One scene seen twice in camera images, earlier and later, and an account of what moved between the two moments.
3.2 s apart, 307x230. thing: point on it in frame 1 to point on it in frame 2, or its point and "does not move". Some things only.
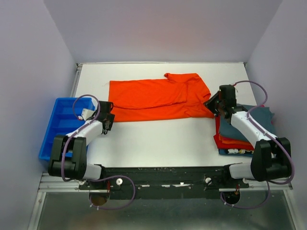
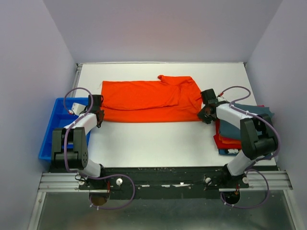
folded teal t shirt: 263,116 does not move
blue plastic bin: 66,115 does not move
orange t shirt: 177,96 does not move
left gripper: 111,118 to 102,111
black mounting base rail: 163,182 does not move
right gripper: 209,102 to 201,114
